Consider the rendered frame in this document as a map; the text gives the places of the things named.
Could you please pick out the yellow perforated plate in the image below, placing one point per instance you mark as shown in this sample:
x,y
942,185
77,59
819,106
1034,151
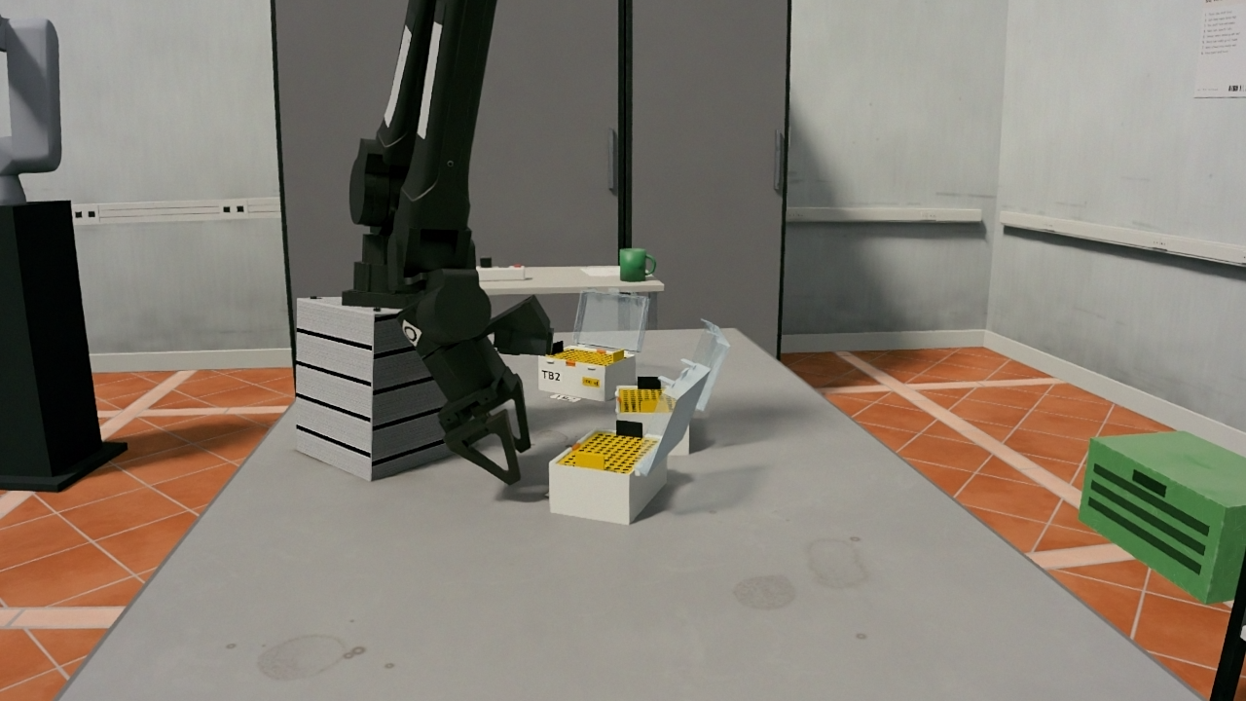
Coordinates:
x,y
609,452
584,356
641,400

